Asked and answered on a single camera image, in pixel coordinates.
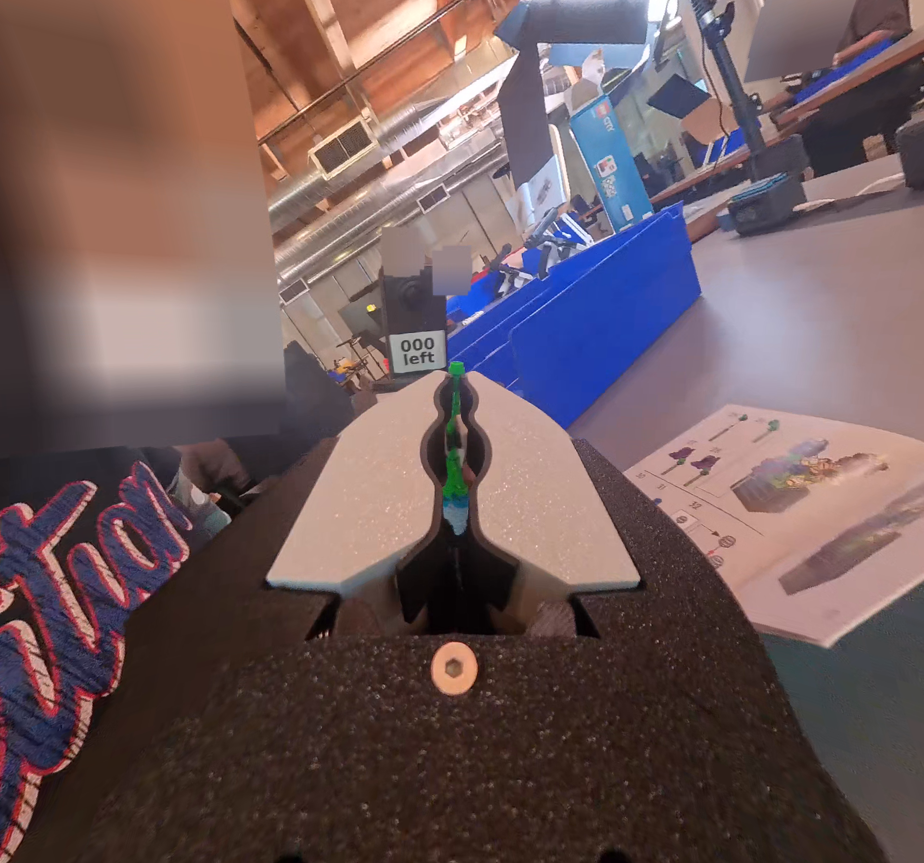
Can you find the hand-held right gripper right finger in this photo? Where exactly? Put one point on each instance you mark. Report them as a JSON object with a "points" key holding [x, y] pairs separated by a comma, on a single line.
{"points": [[556, 509]]}

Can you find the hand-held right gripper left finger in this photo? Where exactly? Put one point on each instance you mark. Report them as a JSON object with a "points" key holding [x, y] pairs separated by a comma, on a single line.
{"points": [[361, 509]]}

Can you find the green lego connector piece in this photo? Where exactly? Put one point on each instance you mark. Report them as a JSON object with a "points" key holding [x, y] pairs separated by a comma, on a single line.
{"points": [[456, 370]]}

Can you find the green lego sprig blue buds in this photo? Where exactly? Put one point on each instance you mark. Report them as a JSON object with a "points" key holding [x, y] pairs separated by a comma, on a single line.
{"points": [[455, 480]]}

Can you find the green lego rod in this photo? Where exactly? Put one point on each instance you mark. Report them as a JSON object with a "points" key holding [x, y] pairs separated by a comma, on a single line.
{"points": [[456, 415]]}

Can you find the blue plastic bin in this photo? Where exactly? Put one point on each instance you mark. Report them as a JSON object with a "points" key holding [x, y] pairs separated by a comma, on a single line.
{"points": [[606, 329]]}

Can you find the person's left forearm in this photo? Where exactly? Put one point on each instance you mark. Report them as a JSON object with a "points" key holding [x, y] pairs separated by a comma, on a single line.
{"points": [[213, 469]]}

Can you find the tall blue lego box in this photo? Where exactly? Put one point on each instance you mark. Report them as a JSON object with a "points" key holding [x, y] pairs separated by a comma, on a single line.
{"points": [[613, 170]]}

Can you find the lego instruction booklet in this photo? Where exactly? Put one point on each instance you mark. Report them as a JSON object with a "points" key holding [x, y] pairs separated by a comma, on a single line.
{"points": [[794, 603]]}

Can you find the spare hand-held gripper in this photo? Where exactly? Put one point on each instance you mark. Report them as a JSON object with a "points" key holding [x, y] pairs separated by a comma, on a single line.
{"points": [[559, 242], [509, 271]]}

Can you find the white ceiling vent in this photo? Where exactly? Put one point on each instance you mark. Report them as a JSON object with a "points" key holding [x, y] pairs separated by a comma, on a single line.
{"points": [[343, 148]]}

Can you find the black photo flag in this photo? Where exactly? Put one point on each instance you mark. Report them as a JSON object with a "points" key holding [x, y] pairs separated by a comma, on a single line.
{"points": [[527, 119]]}

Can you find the person's black lettered jersey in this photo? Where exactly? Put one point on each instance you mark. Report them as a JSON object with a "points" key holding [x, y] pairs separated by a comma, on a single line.
{"points": [[72, 625]]}

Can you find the black battery charger case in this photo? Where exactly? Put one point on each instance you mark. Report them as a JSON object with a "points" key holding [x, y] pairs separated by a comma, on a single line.
{"points": [[765, 209]]}

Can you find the wooden office desk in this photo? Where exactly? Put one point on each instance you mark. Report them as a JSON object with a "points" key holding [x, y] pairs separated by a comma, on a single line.
{"points": [[852, 83]]}

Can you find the grey hard case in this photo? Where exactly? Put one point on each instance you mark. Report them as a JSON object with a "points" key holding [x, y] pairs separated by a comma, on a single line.
{"points": [[911, 155]]}

